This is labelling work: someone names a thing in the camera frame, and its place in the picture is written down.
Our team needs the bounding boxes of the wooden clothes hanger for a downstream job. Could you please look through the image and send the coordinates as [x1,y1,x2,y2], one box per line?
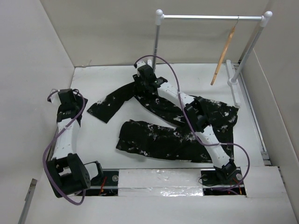
[210,18,239,85]

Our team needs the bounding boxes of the black white patterned trousers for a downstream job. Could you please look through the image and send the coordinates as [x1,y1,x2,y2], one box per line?
[86,84,239,164]

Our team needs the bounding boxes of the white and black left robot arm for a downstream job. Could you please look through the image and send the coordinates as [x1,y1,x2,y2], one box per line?
[43,89,104,197]

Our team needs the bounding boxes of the silver foil tape strip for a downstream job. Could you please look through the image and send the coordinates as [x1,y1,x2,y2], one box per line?
[118,168,203,197]

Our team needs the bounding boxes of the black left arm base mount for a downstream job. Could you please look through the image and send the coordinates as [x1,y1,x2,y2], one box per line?
[85,169,119,196]

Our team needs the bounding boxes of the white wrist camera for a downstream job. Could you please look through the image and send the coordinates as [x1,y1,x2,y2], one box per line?
[134,59,152,69]
[50,89,61,107]

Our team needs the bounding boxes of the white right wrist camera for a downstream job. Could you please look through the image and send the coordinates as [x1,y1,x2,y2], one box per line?
[134,59,152,69]

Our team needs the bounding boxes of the white metal clothes rack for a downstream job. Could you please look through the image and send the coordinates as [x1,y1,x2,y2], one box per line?
[147,8,273,108]

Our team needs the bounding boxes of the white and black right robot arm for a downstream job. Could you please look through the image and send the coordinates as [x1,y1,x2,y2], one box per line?
[133,62,237,185]

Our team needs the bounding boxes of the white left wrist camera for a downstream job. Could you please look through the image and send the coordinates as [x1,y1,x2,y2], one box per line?
[50,89,61,107]

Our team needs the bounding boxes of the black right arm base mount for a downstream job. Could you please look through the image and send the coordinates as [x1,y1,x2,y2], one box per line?
[198,169,246,196]

